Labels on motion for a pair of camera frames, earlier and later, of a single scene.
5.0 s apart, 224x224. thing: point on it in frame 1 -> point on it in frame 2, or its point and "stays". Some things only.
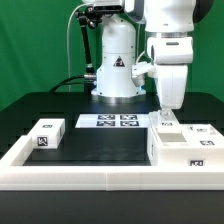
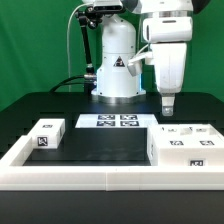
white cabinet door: x=202 y=136 stays
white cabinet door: x=164 y=126 -> x=169 y=136
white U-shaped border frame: x=15 y=175 stays
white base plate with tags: x=114 y=121 stays
